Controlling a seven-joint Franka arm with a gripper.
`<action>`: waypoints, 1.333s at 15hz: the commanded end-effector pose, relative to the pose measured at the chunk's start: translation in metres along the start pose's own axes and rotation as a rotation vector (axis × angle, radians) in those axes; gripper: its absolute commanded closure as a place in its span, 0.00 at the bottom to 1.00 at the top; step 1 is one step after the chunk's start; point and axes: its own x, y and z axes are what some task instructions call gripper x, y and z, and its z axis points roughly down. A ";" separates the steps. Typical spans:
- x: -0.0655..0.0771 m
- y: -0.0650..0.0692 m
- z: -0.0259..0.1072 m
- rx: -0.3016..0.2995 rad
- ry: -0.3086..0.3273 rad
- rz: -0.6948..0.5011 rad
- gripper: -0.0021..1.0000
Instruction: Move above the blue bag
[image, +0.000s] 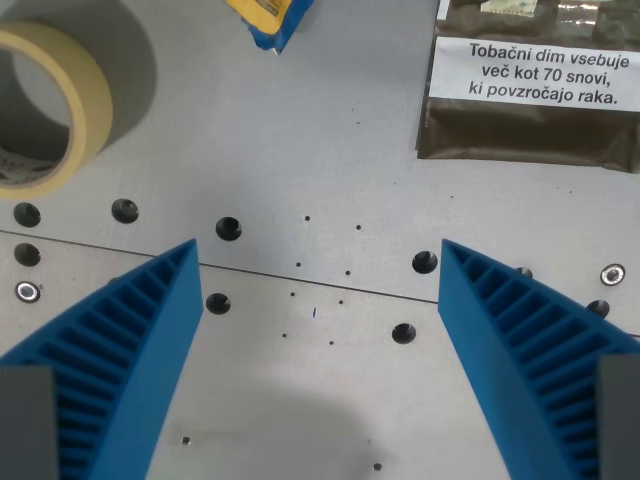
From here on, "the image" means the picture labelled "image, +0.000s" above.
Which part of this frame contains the blue and yellow bag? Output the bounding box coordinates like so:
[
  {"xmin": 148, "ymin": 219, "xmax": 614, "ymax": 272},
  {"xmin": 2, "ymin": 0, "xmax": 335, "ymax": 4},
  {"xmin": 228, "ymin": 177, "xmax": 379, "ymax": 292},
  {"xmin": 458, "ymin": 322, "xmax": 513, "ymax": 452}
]
[{"xmin": 223, "ymin": 0, "xmax": 317, "ymax": 55}]

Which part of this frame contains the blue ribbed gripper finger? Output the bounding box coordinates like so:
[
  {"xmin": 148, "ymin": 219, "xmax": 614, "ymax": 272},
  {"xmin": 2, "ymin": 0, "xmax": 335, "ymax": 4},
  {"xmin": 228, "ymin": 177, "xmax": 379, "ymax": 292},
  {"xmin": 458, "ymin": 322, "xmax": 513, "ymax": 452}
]
[
  {"xmin": 437, "ymin": 238, "xmax": 640, "ymax": 480},
  {"xmin": 0, "ymin": 237, "xmax": 204, "ymax": 480}
]

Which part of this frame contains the yellow masking tape roll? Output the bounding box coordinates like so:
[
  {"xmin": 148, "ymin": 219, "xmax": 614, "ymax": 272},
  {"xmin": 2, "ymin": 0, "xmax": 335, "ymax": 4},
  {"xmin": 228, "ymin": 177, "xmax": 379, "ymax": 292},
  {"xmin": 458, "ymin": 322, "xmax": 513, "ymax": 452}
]
[{"xmin": 0, "ymin": 21, "xmax": 115, "ymax": 201}]

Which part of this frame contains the brown tobacco pouch with warning label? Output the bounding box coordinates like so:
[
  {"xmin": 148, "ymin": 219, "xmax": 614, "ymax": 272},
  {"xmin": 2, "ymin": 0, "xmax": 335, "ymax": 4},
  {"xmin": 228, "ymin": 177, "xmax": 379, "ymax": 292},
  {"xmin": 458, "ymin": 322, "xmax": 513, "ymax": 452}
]
[{"xmin": 415, "ymin": 0, "xmax": 640, "ymax": 175}]

